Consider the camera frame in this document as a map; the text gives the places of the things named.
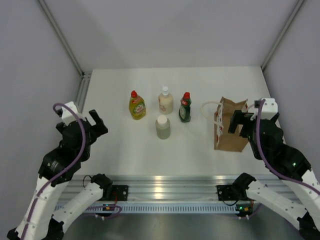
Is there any burlap canvas bag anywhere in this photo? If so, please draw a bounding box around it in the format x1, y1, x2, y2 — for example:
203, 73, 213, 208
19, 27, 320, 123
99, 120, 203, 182
214, 97, 248, 153

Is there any yellow dish soap bottle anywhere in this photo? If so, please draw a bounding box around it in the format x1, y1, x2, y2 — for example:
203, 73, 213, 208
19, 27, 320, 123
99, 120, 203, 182
128, 90, 146, 120

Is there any green dish soap bottle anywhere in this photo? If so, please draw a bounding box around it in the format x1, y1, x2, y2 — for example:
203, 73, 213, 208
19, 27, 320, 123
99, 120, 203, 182
178, 92, 192, 123

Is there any white capped bottle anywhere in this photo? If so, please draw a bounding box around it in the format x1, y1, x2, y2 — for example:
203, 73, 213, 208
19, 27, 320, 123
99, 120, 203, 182
155, 115, 171, 140

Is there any cream pump soap bottle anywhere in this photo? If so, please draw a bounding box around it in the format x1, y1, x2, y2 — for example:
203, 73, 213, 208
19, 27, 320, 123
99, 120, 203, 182
158, 86, 174, 115

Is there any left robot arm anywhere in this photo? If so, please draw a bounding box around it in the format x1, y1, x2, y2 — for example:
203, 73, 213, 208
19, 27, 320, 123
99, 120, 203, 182
6, 107, 113, 240

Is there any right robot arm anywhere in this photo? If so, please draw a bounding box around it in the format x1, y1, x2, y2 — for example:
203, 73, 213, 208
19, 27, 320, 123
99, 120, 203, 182
228, 110, 320, 240

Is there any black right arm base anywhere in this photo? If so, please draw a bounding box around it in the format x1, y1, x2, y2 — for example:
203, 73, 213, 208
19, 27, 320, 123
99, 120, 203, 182
216, 184, 237, 202

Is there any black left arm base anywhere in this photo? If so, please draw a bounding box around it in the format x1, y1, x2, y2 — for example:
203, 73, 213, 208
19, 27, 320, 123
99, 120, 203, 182
107, 185, 129, 202

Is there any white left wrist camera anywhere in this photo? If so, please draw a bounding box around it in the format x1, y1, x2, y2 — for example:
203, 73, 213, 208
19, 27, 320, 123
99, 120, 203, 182
53, 101, 85, 125

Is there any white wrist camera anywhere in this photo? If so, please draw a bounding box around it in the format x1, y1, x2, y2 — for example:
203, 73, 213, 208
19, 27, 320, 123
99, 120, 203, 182
53, 101, 85, 125
254, 98, 278, 120

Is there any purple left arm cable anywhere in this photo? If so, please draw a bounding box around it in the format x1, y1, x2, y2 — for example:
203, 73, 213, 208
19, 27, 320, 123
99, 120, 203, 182
19, 102, 123, 240

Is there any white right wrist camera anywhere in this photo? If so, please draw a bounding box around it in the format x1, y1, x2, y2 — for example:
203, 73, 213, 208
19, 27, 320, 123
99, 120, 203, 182
254, 98, 278, 120

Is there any white rope bag handle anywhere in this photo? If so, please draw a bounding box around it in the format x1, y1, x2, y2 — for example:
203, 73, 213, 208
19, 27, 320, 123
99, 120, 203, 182
200, 101, 222, 125

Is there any left aluminium frame post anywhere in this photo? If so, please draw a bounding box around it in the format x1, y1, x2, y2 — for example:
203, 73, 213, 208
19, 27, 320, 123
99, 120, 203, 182
37, 0, 85, 76

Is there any aluminium frame post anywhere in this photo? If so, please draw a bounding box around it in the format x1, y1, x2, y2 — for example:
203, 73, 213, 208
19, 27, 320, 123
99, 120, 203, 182
37, 0, 85, 76
260, 0, 308, 72

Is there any aluminium mounting rail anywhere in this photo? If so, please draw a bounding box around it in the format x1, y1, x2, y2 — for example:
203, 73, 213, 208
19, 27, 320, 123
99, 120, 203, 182
59, 174, 299, 203

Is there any grey slotted cable duct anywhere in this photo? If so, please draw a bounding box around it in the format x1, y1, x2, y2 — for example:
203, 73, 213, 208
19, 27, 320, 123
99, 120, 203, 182
54, 202, 256, 214

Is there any right aluminium frame post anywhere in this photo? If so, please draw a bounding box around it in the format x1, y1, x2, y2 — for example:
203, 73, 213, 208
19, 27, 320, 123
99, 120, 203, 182
260, 0, 308, 72

